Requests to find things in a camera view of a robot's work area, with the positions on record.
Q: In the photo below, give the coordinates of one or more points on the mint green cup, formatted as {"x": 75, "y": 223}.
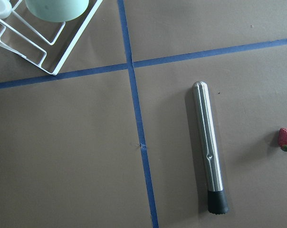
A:
{"x": 57, "y": 10}

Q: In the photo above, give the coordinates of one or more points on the white cup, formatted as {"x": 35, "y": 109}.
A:
{"x": 5, "y": 9}

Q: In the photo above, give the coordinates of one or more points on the steel muddler black tip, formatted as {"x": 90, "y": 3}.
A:
{"x": 216, "y": 196}

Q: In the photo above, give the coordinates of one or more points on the red strawberry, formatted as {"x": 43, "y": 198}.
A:
{"x": 282, "y": 139}

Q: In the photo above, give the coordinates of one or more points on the white wire cup rack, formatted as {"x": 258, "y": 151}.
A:
{"x": 44, "y": 44}

